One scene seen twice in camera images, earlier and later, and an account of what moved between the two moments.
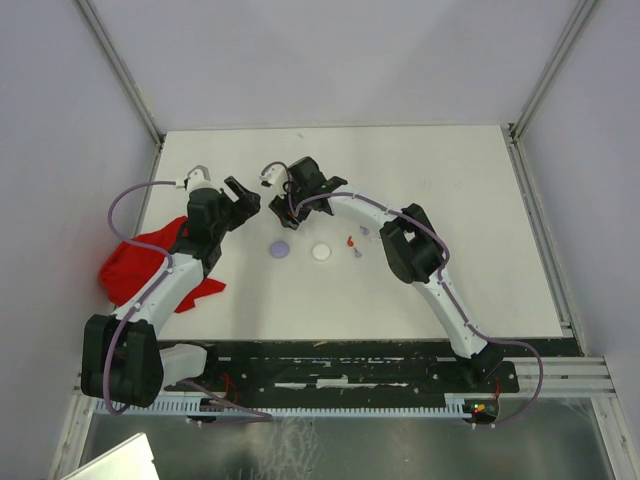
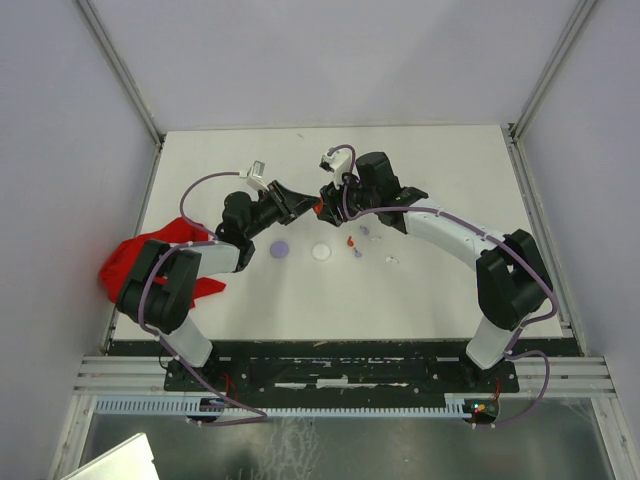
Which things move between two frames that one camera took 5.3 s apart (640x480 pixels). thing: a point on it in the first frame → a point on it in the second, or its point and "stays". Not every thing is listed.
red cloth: [127, 267] stays
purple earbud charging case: [279, 249] stays
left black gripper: [244, 207] → [289, 203]
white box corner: [131, 460] stays
